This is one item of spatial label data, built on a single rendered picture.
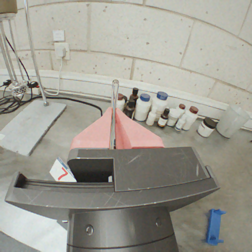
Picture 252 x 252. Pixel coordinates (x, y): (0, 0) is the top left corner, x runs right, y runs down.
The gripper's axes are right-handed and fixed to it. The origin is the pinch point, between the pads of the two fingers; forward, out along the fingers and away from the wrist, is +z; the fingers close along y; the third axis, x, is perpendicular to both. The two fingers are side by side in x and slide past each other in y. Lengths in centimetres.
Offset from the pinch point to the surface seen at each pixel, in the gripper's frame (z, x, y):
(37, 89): 50, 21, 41
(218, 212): -11.7, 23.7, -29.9
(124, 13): 50, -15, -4
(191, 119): 23.7, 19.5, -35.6
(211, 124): 21, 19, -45
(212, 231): -15.9, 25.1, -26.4
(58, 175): 3.7, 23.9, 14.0
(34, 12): 60, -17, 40
